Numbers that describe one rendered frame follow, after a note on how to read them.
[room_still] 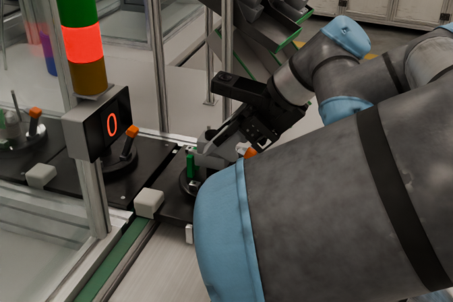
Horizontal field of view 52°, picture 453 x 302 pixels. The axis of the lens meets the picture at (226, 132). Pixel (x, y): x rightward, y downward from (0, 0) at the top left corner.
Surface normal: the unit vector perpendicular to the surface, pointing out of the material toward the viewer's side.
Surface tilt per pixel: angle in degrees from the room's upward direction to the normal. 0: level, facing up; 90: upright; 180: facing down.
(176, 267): 0
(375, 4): 90
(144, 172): 0
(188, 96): 0
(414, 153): 41
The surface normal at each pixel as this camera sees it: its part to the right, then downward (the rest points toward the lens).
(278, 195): -0.52, -0.38
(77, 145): -0.33, 0.50
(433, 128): -0.33, -0.57
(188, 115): 0.00, -0.85
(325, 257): -0.30, 0.25
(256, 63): 0.62, -0.42
